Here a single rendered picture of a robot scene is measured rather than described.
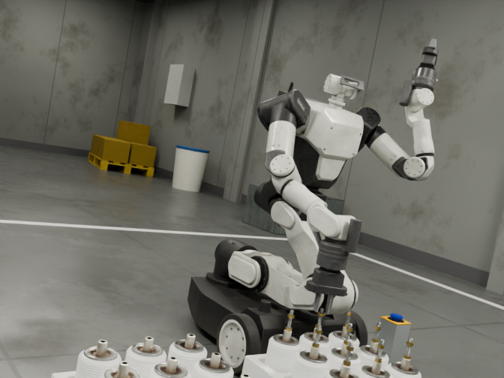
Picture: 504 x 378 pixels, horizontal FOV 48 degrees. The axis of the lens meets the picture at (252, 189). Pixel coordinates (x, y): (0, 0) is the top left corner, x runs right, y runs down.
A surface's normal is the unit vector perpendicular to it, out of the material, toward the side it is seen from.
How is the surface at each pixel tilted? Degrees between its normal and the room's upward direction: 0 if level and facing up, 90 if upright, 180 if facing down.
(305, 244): 111
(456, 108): 90
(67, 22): 90
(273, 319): 45
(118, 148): 90
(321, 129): 94
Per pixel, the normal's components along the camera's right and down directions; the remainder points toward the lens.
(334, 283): 0.16, 0.11
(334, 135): 0.60, 0.37
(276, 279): -0.79, -0.10
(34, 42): 0.58, 0.18
